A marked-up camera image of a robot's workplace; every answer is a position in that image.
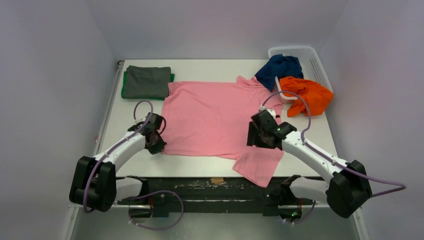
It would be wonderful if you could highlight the orange t shirt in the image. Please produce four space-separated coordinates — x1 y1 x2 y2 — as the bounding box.
279 76 334 117

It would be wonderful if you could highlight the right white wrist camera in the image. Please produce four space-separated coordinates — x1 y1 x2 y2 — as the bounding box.
258 105 277 120

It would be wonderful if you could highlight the navy blue t shirt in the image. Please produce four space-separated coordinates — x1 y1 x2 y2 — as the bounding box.
255 54 304 92

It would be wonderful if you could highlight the brown tape piece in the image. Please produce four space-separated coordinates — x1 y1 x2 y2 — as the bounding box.
210 177 225 185

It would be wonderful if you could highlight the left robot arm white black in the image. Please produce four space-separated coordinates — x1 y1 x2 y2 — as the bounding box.
69 112 167 213

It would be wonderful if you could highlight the white plastic basket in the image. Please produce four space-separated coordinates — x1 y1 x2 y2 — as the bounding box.
268 45 334 93

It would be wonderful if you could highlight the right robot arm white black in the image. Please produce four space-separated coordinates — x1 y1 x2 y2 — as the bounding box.
247 108 372 218

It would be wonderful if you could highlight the folded green t shirt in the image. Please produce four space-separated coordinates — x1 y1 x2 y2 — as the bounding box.
120 71 176 102

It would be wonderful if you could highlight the folded grey t shirt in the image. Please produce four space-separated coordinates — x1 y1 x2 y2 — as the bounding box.
122 65 172 100

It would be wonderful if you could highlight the pink t shirt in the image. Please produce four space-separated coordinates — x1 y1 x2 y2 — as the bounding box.
161 76 284 188

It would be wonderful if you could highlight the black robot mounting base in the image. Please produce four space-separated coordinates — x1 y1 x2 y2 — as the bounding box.
115 176 316 220

